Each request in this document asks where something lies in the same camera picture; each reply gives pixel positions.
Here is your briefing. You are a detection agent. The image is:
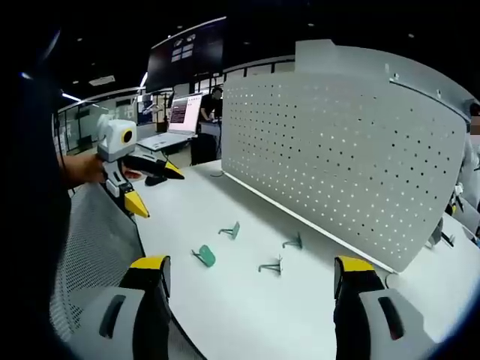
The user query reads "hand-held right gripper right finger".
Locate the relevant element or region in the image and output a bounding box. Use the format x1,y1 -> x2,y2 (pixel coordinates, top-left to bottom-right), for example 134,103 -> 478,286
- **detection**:
333,255 -> 439,360

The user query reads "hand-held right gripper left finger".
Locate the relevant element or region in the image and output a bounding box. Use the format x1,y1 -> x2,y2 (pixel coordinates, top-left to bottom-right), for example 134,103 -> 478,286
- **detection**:
68,254 -> 173,360

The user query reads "green hook assembly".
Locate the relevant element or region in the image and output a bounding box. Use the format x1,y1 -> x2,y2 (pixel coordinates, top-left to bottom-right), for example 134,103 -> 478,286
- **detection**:
217,220 -> 242,239
190,244 -> 218,269

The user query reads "grey hook assembly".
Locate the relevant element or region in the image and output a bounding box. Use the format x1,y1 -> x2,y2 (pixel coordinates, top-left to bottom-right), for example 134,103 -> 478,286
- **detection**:
257,254 -> 285,275
281,232 -> 304,250

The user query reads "grey perforated mounting plate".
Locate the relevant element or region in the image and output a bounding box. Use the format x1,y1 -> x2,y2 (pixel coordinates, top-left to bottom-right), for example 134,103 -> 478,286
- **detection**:
220,39 -> 472,275

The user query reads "person's left hand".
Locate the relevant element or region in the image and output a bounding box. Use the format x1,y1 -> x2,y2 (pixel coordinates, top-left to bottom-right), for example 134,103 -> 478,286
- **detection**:
62,153 -> 109,188

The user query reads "small black object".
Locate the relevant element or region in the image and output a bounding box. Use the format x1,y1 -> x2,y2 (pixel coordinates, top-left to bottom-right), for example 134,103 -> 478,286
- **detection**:
144,173 -> 169,187

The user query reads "grey mesh chair back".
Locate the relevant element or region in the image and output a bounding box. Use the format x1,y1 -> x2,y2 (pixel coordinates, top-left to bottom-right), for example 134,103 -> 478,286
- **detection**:
49,182 -> 144,341

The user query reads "open silver laptop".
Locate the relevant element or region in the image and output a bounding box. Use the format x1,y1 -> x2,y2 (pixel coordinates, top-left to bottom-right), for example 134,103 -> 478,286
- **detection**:
136,94 -> 203,153

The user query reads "person's dark clothing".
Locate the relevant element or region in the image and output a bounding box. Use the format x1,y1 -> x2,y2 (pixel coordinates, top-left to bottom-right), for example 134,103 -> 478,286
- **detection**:
0,22 -> 73,338

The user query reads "large black hanging screen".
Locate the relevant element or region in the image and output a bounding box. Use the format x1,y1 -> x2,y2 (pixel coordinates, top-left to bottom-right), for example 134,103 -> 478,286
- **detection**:
145,16 -> 228,94

